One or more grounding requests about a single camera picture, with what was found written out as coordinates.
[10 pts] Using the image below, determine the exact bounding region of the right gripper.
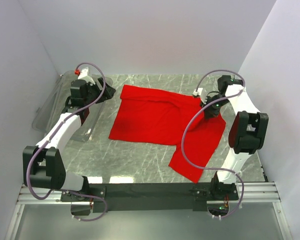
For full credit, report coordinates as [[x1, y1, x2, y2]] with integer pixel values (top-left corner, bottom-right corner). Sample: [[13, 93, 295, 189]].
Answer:
[[199, 94, 230, 120]]

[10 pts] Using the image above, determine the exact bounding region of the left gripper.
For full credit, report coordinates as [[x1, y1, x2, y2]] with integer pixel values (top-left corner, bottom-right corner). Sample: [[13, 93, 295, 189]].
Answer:
[[84, 77, 116, 106]]

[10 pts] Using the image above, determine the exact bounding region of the red t shirt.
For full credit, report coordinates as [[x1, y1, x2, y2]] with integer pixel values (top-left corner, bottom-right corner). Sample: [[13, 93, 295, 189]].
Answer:
[[109, 84, 226, 183]]

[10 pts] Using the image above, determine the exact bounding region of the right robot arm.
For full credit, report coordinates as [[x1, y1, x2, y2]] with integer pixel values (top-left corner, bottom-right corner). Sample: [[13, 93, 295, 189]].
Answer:
[[200, 75, 269, 173]]

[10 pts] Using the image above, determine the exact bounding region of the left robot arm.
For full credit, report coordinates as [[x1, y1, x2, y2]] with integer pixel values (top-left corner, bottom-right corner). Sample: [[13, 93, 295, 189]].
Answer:
[[22, 76, 116, 201]]

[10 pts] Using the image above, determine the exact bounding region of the clear plastic bin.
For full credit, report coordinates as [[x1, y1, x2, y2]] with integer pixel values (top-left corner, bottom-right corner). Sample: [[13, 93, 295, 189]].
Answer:
[[32, 71, 106, 142]]

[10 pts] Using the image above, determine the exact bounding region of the black base beam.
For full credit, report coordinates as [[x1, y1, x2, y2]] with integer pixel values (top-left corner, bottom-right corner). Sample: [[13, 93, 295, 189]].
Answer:
[[60, 182, 239, 213]]

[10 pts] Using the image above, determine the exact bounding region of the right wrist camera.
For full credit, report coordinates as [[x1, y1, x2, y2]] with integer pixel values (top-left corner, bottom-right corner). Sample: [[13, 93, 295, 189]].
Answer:
[[192, 87, 203, 98]]

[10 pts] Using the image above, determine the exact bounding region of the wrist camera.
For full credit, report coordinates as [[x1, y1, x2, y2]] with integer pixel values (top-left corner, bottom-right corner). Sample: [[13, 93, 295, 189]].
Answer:
[[192, 87, 203, 98], [74, 67, 95, 85]]

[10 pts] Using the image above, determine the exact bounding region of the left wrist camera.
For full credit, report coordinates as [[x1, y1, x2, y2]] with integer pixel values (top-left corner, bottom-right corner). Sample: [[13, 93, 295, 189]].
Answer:
[[74, 67, 95, 85]]

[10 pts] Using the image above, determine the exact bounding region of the aluminium rail frame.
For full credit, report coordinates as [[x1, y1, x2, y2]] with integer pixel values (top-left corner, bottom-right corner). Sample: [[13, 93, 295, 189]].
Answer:
[[4, 182, 293, 240]]

